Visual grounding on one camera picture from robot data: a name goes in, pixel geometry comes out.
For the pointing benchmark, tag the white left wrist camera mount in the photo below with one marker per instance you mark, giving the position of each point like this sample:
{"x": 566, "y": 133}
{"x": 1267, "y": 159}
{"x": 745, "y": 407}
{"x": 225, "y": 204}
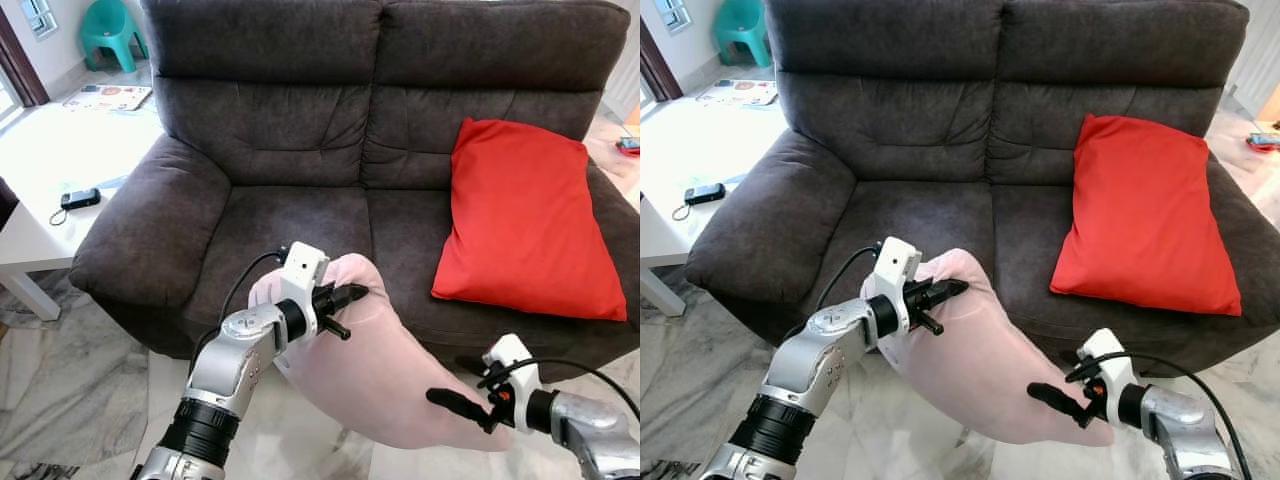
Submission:
{"x": 895, "y": 258}
{"x": 303, "y": 265}

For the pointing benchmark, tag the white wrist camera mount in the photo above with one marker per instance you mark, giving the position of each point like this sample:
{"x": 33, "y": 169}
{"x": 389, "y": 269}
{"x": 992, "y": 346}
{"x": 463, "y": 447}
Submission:
{"x": 510, "y": 352}
{"x": 895, "y": 258}
{"x": 1100, "y": 347}
{"x": 303, "y": 265}

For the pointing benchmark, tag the red pillow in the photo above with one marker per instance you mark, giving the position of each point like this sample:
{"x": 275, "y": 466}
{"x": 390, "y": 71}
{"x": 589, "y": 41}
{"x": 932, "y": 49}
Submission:
{"x": 530, "y": 220}
{"x": 1150, "y": 220}

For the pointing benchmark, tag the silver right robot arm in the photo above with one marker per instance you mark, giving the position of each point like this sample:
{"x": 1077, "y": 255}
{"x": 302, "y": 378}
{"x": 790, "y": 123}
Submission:
{"x": 1180, "y": 420}
{"x": 590, "y": 425}

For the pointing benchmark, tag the small red object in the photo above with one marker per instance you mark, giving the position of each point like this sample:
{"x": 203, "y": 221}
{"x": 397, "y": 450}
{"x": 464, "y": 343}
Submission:
{"x": 1264, "y": 142}
{"x": 629, "y": 146}

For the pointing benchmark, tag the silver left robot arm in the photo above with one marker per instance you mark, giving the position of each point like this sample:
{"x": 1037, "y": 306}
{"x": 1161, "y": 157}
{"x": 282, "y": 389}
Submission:
{"x": 830, "y": 355}
{"x": 235, "y": 360}

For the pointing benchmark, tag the pink cat face pillow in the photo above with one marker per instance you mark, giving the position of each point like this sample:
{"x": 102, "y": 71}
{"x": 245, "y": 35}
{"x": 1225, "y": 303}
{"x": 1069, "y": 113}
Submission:
{"x": 380, "y": 380}
{"x": 980, "y": 370}

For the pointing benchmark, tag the teal plastic chair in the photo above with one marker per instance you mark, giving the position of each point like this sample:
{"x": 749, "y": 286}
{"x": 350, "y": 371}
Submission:
{"x": 740, "y": 28}
{"x": 110, "y": 30}

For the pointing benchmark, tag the window with white grille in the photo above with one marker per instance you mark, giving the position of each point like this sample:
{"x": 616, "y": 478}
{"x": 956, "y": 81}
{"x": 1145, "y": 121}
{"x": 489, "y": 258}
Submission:
{"x": 673, "y": 13}
{"x": 40, "y": 15}

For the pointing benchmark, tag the dark grey fabric sofa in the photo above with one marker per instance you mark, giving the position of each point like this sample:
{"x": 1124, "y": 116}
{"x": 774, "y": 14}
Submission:
{"x": 290, "y": 210}
{"x": 900, "y": 210}

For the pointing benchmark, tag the colourful play board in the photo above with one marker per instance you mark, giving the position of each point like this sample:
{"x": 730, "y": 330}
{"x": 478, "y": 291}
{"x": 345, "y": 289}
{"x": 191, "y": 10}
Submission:
{"x": 738, "y": 92}
{"x": 108, "y": 97}

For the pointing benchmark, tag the dark brown door frame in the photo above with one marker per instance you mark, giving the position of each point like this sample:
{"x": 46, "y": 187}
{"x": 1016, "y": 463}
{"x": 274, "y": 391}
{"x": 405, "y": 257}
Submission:
{"x": 20, "y": 60}
{"x": 658, "y": 65}

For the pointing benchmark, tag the white side table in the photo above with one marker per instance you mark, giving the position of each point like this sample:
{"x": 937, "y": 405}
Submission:
{"x": 30, "y": 240}
{"x": 660, "y": 235}

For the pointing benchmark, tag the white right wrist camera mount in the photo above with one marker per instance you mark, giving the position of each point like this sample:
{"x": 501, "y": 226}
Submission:
{"x": 1100, "y": 347}
{"x": 510, "y": 352}

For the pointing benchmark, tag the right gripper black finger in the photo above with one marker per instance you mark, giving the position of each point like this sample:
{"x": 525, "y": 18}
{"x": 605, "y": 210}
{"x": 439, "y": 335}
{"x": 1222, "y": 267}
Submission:
{"x": 1060, "y": 399}
{"x": 460, "y": 404}

